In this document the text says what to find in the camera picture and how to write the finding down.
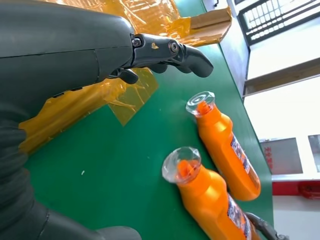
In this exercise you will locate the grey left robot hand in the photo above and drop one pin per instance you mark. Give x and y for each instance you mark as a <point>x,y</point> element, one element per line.
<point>50,49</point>

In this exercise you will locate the orange bottle with clear cap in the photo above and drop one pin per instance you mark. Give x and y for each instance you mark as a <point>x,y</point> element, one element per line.
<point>207,205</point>
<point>222,152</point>

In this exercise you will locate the red and white sign stand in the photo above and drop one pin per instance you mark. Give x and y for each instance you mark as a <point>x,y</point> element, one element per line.
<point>284,155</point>

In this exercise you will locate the green table mat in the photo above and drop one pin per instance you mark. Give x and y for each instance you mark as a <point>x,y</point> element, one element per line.
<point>100,172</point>

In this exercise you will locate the yellow taped cardboard box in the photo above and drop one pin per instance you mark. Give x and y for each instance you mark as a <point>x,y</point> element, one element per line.
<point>160,16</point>

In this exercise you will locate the black window grille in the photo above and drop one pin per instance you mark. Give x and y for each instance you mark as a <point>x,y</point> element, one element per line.
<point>275,16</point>

